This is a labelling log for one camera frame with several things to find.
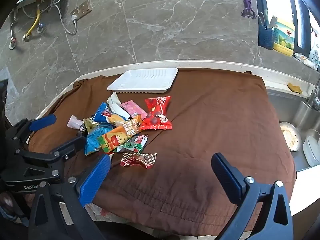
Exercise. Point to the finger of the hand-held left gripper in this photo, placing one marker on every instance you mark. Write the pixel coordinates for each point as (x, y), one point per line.
(68, 147)
(43, 122)

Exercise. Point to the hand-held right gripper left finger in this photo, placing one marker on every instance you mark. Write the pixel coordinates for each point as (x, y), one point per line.
(95, 177)

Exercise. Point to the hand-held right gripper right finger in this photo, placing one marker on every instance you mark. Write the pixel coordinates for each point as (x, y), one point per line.
(226, 177)

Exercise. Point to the small pale pink packet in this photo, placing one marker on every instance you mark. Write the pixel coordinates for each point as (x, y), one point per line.
(73, 123)

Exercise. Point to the light blue snack packet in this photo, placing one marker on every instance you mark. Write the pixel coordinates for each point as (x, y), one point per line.
(92, 141)

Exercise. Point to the orange cartoon snack packet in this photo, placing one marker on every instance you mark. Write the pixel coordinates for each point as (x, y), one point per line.
(117, 137)

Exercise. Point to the red checkered candy packet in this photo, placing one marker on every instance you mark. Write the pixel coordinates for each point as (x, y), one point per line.
(138, 160)

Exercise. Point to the dark blue snack packet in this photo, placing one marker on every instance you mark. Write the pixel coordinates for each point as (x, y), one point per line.
(102, 112)

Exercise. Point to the green snack packet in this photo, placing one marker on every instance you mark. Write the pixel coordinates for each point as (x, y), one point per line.
(132, 145)

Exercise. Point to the yellow snack packet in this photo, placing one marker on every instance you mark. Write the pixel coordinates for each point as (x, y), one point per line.
(117, 119)

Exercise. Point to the white snack packet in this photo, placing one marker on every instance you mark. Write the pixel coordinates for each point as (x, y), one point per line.
(113, 102)

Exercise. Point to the pink snack packet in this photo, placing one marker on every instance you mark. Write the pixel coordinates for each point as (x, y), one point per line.
(131, 107)

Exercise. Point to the large red snack packet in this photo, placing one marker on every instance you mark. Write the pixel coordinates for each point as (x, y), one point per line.
(157, 115)

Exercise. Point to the white plastic tray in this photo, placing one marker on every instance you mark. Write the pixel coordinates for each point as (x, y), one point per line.
(145, 80)

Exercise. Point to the floral patterned cloth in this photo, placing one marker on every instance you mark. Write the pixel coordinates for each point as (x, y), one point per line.
(102, 211)

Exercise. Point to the brown cloth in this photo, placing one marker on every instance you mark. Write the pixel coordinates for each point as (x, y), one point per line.
(200, 130)

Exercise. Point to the metal bowl with leftovers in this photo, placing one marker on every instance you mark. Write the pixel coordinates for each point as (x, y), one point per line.
(290, 136)

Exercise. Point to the steel sink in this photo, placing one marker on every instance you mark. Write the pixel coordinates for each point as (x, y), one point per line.
(287, 110)

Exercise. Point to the yellow sponge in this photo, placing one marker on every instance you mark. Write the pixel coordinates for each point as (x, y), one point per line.
(295, 88)

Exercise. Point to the steel faucet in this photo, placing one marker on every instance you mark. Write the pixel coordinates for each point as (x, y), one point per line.
(313, 100)

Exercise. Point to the white soap dish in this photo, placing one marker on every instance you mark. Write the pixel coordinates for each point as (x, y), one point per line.
(303, 60)

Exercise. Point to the blue utensil cup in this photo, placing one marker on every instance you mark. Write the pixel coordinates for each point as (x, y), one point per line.
(265, 36)

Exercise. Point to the yellow dish soap bottle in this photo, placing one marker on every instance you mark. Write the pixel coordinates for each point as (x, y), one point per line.
(283, 38)

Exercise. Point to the white spray bottle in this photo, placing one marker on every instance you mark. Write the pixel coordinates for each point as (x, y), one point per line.
(315, 52)

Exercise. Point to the gold wall socket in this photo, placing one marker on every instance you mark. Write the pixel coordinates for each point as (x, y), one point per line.
(81, 10)

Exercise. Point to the black window frame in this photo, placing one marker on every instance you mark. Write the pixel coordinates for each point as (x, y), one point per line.
(301, 12)

